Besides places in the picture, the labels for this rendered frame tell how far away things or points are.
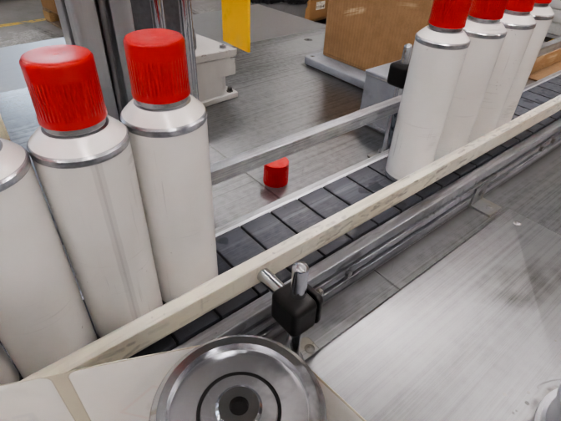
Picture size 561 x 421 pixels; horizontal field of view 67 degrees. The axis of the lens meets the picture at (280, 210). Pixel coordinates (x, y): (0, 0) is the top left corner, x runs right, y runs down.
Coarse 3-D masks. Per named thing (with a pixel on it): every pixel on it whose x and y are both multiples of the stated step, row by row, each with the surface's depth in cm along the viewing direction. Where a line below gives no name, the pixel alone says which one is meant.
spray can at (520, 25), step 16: (512, 0) 46; (528, 0) 45; (512, 16) 46; (528, 16) 46; (512, 32) 47; (528, 32) 47; (512, 48) 48; (496, 64) 49; (512, 64) 49; (496, 80) 50; (512, 80) 50; (496, 96) 51; (480, 112) 53; (496, 112) 52; (480, 128) 54
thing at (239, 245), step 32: (544, 96) 73; (384, 160) 54; (480, 160) 55; (320, 192) 48; (352, 192) 48; (256, 224) 43; (288, 224) 43; (224, 256) 39; (320, 256) 39; (256, 288) 36; (160, 352) 31
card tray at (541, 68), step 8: (560, 48) 98; (544, 56) 94; (552, 56) 97; (560, 56) 101; (536, 64) 94; (544, 64) 97; (552, 64) 100; (560, 64) 101; (536, 72) 96; (544, 72) 96; (552, 72) 96; (536, 80) 92
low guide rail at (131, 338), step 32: (512, 128) 55; (448, 160) 47; (384, 192) 42; (416, 192) 45; (320, 224) 38; (352, 224) 40; (256, 256) 34; (288, 256) 35; (224, 288) 32; (160, 320) 29; (192, 320) 31; (96, 352) 27; (128, 352) 28
